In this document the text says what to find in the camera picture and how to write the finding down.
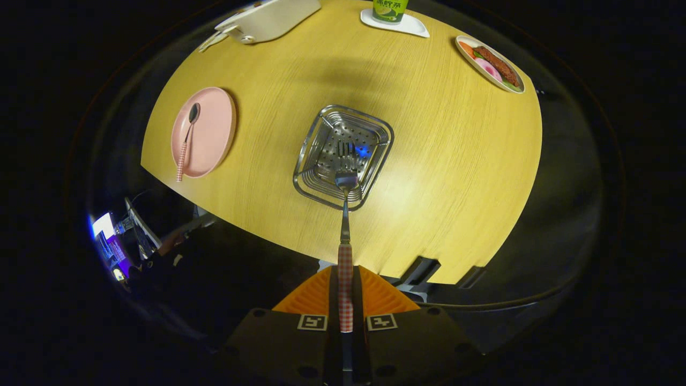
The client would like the metal wire basket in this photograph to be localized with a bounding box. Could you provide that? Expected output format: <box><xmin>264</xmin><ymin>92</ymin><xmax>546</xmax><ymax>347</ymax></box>
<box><xmin>293</xmin><ymin>105</ymin><xmax>395</xmax><ymax>211</ymax></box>

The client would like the green tea bottle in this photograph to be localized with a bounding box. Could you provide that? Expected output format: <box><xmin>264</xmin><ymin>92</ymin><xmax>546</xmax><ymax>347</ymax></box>
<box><xmin>372</xmin><ymin>0</ymin><xmax>409</xmax><ymax>25</ymax></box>

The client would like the white toaster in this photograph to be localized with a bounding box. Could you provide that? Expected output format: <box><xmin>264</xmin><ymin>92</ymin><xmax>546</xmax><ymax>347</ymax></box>
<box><xmin>214</xmin><ymin>0</ymin><xmax>322</xmax><ymax>44</ymax></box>

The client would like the pink plate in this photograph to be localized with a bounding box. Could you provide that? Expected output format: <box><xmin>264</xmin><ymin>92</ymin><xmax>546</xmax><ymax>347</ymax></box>
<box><xmin>171</xmin><ymin>87</ymin><xmax>237</xmax><ymax>179</ymax></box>

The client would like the white coaster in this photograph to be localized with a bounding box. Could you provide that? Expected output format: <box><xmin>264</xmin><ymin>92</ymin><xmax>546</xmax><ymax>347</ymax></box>
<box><xmin>360</xmin><ymin>8</ymin><xmax>430</xmax><ymax>38</ymax></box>

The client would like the spoon with checked handle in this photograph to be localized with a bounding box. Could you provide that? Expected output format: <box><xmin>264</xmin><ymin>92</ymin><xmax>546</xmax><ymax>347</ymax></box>
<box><xmin>176</xmin><ymin>102</ymin><xmax>201</xmax><ymax>182</ymax></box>

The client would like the lit computer screen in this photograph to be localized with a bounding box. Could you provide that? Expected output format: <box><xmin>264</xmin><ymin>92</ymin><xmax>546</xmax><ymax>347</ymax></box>
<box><xmin>88</xmin><ymin>212</ymin><xmax>135</xmax><ymax>282</ymax></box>

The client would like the fork with checked handle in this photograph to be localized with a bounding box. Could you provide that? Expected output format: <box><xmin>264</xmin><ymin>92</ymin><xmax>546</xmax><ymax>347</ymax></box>
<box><xmin>335</xmin><ymin>140</ymin><xmax>359</xmax><ymax>333</ymax></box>

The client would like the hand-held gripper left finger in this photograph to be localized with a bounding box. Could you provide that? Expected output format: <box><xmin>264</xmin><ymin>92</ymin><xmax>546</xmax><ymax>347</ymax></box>
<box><xmin>220</xmin><ymin>266</ymin><xmax>344</xmax><ymax>386</ymax></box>

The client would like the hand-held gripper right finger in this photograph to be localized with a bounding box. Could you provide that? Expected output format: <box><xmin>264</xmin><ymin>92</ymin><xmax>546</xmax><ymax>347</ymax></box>
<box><xmin>353</xmin><ymin>266</ymin><xmax>484</xmax><ymax>386</ymax></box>

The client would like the white plate of food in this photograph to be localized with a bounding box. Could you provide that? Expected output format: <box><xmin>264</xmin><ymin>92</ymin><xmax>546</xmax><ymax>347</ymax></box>
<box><xmin>455</xmin><ymin>35</ymin><xmax>526</xmax><ymax>94</ymax></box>

